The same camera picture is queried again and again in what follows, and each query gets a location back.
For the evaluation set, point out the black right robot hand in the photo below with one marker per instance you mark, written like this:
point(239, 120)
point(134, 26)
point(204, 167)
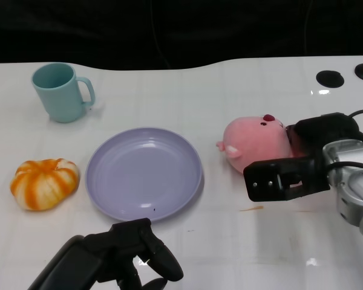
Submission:
point(311, 172)

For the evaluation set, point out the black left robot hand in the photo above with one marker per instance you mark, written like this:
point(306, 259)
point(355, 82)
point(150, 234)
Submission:
point(78, 259)

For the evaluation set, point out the pink plush beaver doll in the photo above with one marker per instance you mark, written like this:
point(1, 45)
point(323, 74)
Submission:
point(254, 139)

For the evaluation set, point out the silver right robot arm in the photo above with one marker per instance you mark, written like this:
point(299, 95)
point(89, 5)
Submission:
point(351, 188)

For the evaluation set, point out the lavender plastic plate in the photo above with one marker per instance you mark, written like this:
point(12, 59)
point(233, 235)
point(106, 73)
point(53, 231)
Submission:
point(142, 172)

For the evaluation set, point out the orange white pumpkin toy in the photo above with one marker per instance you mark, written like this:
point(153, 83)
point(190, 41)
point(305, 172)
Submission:
point(43, 184)

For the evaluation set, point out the light blue plastic mug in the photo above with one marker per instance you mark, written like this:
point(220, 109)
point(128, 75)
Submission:
point(62, 99)

